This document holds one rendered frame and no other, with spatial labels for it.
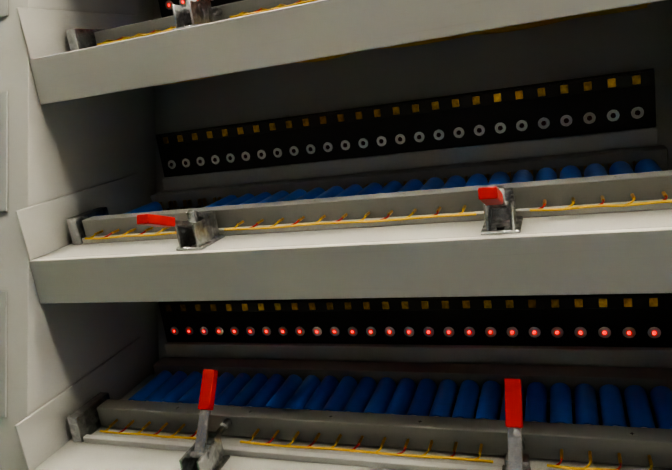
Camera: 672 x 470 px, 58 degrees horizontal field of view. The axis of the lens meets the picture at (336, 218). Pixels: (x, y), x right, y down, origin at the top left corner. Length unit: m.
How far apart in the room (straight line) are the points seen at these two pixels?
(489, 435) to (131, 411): 0.36
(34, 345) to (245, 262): 0.25
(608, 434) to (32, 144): 0.58
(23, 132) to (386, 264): 0.39
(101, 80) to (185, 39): 0.10
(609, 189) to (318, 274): 0.23
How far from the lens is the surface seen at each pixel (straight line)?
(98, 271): 0.61
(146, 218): 0.50
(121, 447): 0.67
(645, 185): 0.50
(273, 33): 0.54
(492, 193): 0.40
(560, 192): 0.50
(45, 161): 0.69
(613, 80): 0.63
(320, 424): 0.58
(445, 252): 0.46
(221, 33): 0.57
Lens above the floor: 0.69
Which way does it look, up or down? 4 degrees up
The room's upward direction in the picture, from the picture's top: 2 degrees counter-clockwise
